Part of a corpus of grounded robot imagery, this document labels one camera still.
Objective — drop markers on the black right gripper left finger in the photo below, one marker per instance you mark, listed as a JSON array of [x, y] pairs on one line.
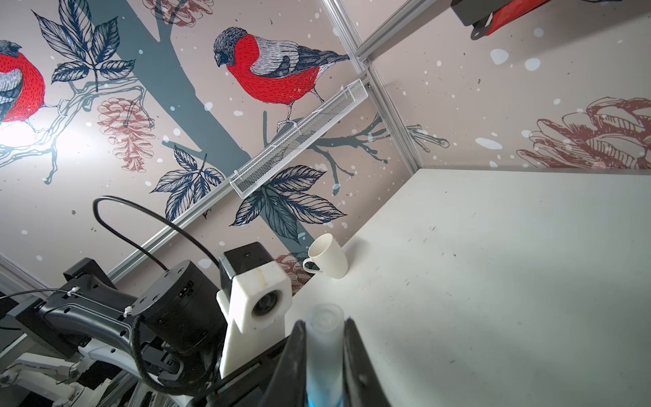
[[286, 365]]

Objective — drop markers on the black wire wall basket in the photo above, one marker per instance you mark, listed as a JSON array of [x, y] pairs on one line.
[[478, 13]]

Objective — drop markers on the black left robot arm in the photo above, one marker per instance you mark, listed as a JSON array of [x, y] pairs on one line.
[[199, 344]]

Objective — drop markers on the white ceramic mug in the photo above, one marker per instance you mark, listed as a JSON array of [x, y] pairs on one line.
[[325, 256]]

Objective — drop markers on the white wire mesh shelf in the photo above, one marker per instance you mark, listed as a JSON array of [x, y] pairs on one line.
[[298, 137]]

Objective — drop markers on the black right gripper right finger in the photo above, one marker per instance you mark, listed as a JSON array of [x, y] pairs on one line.
[[361, 386]]

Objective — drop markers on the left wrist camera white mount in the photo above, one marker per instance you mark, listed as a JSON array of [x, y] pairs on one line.
[[254, 298]]

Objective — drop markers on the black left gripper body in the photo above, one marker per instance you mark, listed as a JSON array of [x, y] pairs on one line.
[[244, 387]]

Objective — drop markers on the aluminium frame crossbar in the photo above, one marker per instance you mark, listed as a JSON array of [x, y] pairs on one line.
[[408, 19]]

